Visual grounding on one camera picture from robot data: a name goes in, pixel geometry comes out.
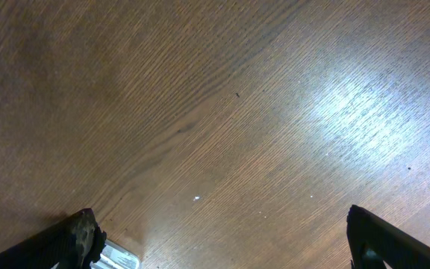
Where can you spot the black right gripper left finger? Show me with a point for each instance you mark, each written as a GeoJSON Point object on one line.
{"type": "Point", "coordinates": [74, 243]}

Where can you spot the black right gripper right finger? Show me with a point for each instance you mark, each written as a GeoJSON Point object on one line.
{"type": "Point", "coordinates": [375, 243]}

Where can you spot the white device on table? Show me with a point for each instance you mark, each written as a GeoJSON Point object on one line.
{"type": "Point", "coordinates": [116, 258]}

